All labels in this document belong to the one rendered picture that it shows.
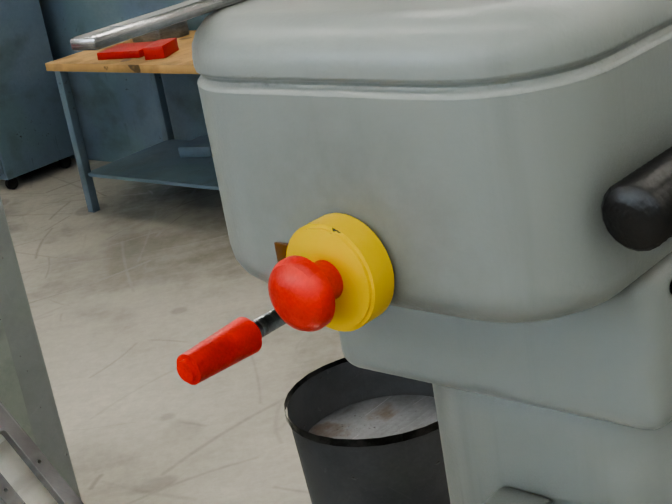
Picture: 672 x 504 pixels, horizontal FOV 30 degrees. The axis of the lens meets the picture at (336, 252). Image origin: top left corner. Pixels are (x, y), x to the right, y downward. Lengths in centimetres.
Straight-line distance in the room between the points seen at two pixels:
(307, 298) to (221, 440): 376
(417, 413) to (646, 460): 243
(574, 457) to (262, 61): 32
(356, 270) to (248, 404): 395
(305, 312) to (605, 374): 19
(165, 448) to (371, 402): 128
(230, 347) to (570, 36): 28
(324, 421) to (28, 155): 523
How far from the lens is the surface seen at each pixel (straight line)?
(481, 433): 84
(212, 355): 72
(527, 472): 83
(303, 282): 62
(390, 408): 325
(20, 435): 76
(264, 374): 478
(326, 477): 299
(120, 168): 721
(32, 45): 823
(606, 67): 60
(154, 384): 491
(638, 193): 58
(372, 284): 63
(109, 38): 66
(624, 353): 70
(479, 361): 76
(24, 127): 820
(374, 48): 61
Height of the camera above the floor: 199
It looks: 20 degrees down
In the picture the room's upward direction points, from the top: 10 degrees counter-clockwise
